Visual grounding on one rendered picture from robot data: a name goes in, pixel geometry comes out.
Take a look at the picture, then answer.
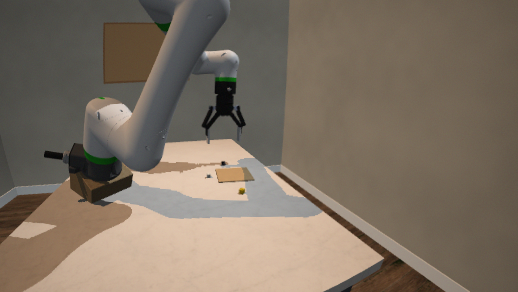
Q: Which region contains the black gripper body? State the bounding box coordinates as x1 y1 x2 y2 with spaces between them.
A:
215 95 234 116

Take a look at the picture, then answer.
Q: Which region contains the brown square mat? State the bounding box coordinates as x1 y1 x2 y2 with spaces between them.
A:
215 167 255 183

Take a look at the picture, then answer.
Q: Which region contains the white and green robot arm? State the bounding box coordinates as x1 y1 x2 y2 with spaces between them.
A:
44 0 239 181

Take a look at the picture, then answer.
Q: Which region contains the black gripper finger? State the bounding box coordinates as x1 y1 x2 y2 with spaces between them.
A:
201 106 224 144
227 105 246 142

